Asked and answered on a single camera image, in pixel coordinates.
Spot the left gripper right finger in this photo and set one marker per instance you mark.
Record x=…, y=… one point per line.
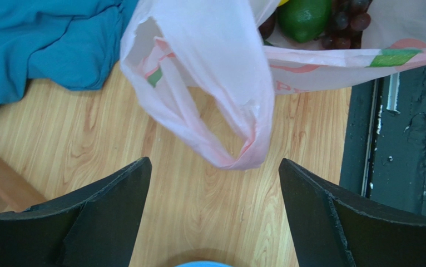
x=332, y=226

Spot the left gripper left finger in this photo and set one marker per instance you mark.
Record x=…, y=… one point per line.
x=95, y=225

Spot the blue plate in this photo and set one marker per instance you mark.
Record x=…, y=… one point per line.
x=203, y=263

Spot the blue cloth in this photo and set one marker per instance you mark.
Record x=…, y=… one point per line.
x=73, y=43

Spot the pink plastic bag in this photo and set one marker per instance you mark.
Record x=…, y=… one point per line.
x=169, y=46

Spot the green fake avocado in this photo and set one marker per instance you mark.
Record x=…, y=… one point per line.
x=303, y=20

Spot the yellow fake lemon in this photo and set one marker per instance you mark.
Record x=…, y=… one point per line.
x=282, y=2

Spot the fake purple grapes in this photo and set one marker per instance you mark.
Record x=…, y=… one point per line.
x=344, y=30

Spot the wooden compartment tray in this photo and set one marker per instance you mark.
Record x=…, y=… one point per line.
x=2, y=185

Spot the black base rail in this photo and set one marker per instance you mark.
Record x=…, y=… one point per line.
x=385, y=142

